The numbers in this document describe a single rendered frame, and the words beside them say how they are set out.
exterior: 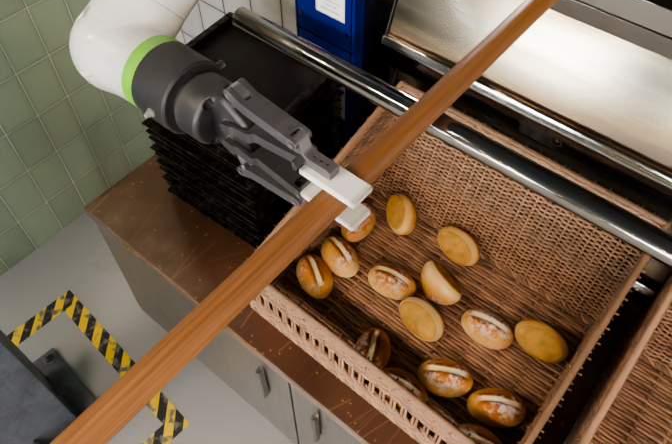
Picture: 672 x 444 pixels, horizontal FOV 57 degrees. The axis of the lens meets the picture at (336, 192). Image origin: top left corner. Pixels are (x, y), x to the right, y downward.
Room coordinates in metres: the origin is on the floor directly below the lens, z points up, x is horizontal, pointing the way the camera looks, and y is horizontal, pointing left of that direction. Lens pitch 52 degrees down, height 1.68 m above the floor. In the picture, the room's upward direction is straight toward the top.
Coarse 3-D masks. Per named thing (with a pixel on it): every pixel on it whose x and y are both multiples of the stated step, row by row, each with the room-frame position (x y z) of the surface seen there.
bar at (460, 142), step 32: (256, 32) 0.68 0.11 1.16; (288, 32) 0.66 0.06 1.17; (320, 64) 0.61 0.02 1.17; (352, 64) 0.60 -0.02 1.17; (384, 96) 0.55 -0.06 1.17; (448, 128) 0.49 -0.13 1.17; (480, 160) 0.46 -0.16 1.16; (512, 160) 0.44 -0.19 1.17; (544, 192) 0.41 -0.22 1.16; (576, 192) 0.40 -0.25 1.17; (608, 224) 0.36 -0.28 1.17; (640, 224) 0.36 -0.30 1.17
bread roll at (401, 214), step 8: (392, 200) 0.80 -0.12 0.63; (400, 200) 0.79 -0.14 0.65; (408, 200) 0.79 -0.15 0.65; (392, 208) 0.78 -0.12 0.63; (400, 208) 0.77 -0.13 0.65; (408, 208) 0.77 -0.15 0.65; (392, 216) 0.76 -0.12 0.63; (400, 216) 0.75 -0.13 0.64; (408, 216) 0.75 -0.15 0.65; (416, 216) 0.76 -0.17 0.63; (392, 224) 0.75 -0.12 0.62; (400, 224) 0.73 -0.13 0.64; (408, 224) 0.73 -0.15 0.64; (400, 232) 0.72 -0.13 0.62; (408, 232) 0.73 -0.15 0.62
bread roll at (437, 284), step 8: (424, 264) 0.64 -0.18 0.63; (432, 264) 0.63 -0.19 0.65; (424, 272) 0.62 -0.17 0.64; (432, 272) 0.61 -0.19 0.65; (440, 272) 0.61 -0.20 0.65; (424, 280) 0.61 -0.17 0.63; (432, 280) 0.60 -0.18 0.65; (440, 280) 0.59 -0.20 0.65; (448, 280) 0.60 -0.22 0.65; (424, 288) 0.60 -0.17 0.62; (432, 288) 0.59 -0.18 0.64; (440, 288) 0.58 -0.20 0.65; (448, 288) 0.58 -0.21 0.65; (456, 288) 0.59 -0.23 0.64; (432, 296) 0.58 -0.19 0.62; (440, 296) 0.57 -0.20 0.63; (448, 296) 0.57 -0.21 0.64; (456, 296) 0.57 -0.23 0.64; (448, 304) 0.56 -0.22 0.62
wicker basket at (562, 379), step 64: (384, 128) 0.89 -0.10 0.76; (384, 192) 0.86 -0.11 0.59; (448, 192) 0.79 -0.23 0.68; (320, 256) 0.69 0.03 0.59; (384, 256) 0.69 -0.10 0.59; (512, 256) 0.66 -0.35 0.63; (576, 256) 0.62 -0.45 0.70; (640, 256) 0.57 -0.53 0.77; (320, 320) 0.47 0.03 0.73; (384, 320) 0.54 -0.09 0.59; (448, 320) 0.54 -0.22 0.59; (576, 320) 0.54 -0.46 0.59; (384, 384) 0.37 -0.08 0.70; (512, 384) 0.42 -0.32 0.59
